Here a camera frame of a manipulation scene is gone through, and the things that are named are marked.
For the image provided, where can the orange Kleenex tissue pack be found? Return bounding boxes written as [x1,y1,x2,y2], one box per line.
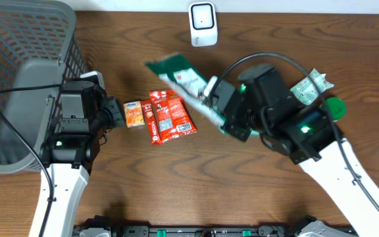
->
[124,101,145,128]

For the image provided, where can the red candy bar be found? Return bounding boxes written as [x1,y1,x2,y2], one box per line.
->
[141,100,162,145]

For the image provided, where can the red snack bag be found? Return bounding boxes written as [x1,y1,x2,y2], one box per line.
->
[149,90,197,143]

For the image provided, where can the green 3M gloves package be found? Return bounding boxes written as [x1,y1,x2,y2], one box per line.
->
[144,53,229,136]

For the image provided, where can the light green wrapper packet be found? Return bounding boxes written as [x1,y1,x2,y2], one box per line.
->
[290,68,334,105]

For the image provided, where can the green lid jar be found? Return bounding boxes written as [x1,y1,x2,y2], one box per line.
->
[320,97,347,122]

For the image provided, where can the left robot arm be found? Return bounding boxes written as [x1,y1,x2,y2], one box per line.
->
[29,76,126,236]

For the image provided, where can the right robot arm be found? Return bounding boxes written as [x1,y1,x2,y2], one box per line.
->
[211,64,379,236]

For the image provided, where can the white barcode scanner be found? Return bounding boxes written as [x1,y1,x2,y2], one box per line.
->
[188,1,218,47]

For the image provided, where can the grey plastic mesh basket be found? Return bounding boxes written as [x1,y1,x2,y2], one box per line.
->
[0,1,88,174]

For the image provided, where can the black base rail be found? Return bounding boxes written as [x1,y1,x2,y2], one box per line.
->
[72,215,358,237]

